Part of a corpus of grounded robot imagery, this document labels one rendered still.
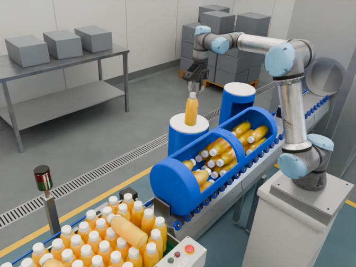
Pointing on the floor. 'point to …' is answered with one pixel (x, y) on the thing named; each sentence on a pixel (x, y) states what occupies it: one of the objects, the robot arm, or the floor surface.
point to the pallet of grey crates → (240, 64)
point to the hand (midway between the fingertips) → (193, 94)
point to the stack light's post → (52, 214)
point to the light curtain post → (344, 92)
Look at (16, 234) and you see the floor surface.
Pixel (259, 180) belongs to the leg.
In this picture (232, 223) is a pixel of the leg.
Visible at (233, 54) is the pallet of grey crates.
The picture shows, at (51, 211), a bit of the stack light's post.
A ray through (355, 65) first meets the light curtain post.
